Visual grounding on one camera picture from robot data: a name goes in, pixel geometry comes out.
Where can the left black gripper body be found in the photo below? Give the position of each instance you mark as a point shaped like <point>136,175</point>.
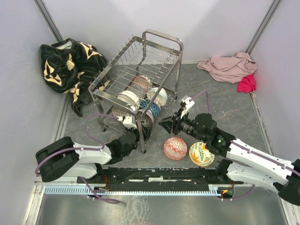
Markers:
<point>127,153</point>

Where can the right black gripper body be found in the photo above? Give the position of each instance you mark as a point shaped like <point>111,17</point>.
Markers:
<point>187,125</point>

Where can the red diamond patterned bowl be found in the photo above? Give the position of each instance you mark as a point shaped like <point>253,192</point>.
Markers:
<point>175,148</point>

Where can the blue triangle patterned bowl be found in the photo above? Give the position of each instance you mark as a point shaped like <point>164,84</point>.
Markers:
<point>155,108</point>

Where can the plain white bowl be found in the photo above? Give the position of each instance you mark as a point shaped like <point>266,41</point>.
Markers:
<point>161,96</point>

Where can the brown cross patterned bowl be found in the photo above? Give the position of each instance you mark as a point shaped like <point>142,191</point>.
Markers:
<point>118,112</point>

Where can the white scalloped bowl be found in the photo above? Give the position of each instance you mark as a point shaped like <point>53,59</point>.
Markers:
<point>129,97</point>

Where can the stainless steel dish rack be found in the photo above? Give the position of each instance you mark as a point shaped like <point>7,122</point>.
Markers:
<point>155,55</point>

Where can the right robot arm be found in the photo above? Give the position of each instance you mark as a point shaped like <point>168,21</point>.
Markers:
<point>241,162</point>

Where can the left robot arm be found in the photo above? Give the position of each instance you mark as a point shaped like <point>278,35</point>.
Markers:
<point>65,158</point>

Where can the yellow floral bowl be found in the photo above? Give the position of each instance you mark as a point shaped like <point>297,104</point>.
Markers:
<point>200,155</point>

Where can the magenta cloth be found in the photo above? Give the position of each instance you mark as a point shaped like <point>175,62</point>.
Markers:
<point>247,84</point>

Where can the dusty pink cloth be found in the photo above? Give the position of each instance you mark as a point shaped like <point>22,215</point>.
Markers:
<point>229,69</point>

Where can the black and cream blanket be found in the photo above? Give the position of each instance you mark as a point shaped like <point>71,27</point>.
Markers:
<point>70,67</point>

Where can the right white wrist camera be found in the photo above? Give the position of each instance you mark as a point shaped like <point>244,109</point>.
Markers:
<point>186,104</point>

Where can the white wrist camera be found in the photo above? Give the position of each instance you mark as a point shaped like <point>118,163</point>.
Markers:
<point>128,121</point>
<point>186,104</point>

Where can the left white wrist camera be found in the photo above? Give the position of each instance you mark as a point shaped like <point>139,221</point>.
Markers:
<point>128,121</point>

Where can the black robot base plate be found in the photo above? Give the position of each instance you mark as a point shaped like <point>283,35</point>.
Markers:
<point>158,179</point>

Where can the light blue cable duct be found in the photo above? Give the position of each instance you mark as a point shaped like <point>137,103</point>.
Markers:
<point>84,190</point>

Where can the aluminium frame rail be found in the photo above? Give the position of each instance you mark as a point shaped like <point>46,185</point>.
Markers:
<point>239,204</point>

